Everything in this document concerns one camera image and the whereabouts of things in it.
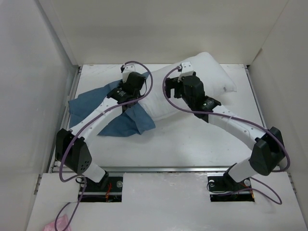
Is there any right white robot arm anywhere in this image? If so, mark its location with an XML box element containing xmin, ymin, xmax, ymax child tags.
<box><xmin>163</xmin><ymin>74</ymin><xmax>285</xmax><ymax>190</ymax></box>

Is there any pink plastic bag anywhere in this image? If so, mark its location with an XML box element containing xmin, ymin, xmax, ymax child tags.
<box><xmin>43</xmin><ymin>215</ymin><xmax>71</xmax><ymax>231</ymax></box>

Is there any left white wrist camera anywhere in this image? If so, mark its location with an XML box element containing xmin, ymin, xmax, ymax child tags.
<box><xmin>121</xmin><ymin>64</ymin><xmax>136</xmax><ymax>83</ymax></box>

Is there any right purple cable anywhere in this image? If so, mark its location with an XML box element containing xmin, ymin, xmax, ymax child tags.
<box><xmin>162</xmin><ymin>64</ymin><xmax>289</xmax><ymax>205</ymax></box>

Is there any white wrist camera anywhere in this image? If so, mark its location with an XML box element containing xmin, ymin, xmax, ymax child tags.
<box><xmin>179</xmin><ymin>62</ymin><xmax>194</xmax><ymax>77</ymax></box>
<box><xmin>121</xmin><ymin>64</ymin><xmax>136</xmax><ymax>83</ymax></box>

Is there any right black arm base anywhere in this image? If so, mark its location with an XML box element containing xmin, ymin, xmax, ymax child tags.
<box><xmin>206</xmin><ymin>176</ymin><xmax>255</xmax><ymax>202</ymax></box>

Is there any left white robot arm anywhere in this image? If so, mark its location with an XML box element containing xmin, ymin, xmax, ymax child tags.
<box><xmin>55</xmin><ymin>72</ymin><xmax>146</xmax><ymax>191</ymax></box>

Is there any aluminium rail frame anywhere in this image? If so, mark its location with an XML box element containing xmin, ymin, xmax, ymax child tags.
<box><xmin>33</xmin><ymin>64</ymin><xmax>296</xmax><ymax>194</ymax></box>

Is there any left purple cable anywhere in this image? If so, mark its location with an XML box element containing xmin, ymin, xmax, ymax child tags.
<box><xmin>54</xmin><ymin>60</ymin><xmax>154</xmax><ymax>229</ymax></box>

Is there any purple cable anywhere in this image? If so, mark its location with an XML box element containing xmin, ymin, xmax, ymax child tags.
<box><xmin>54</xmin><ymin>60</ymin><xmax>154</xmax><ymax>229</ymax></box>
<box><xmin>162</xmin><ymin>64</ymin><xmax>289</xmax><ymax>205</ymax></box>

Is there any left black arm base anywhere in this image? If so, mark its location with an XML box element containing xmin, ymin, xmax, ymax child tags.
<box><xmin>76</xmin><ymin>174</ymin><xmax>124</xmax><ymax>202</ymax></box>

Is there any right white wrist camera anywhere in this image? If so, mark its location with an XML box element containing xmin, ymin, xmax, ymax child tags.
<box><xmin>179</xmin><ymin>62</ymin><xmax>194</xmax><ymax>77</ymax></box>

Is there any white pillow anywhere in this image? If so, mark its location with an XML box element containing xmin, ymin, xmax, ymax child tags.
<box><xmin>139</xmin><ymin>52</ymin><xmax>237</xmax><ymax>121</ymax></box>

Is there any blue pillowcase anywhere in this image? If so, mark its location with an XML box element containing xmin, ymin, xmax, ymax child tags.
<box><xmin>68</xmin><ymin>80</ymin><xmax>155</xmax><ymax>137</ymax></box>

